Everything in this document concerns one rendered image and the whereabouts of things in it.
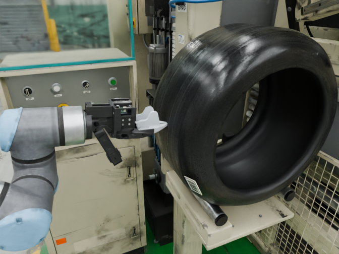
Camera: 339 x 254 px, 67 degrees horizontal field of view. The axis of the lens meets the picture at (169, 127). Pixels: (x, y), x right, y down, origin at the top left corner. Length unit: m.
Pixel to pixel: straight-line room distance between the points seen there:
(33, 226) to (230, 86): 0.48
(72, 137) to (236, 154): 0.70
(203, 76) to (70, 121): 0.32
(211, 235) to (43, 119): 0.59
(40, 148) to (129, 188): 0.91
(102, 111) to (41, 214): 0.24
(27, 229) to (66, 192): 0.86
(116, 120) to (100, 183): 0.82
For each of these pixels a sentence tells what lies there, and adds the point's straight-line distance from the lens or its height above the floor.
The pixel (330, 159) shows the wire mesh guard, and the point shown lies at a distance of 1.09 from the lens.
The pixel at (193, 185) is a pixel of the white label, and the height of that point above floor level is 1.07.
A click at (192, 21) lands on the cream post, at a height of 1.45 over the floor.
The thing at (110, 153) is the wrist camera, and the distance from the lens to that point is 0.66.
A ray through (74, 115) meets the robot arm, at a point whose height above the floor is 1.28.
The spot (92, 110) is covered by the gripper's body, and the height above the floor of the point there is 1.29.
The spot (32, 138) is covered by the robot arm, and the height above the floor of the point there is 1.25.
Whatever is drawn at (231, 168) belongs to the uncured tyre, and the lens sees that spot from 1.05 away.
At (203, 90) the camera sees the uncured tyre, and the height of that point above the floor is 1.32.
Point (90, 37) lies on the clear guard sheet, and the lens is 1.15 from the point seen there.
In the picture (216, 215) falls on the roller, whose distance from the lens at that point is 0.84.
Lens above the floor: 1.51
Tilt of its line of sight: 26 degrees down
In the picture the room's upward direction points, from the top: straight up
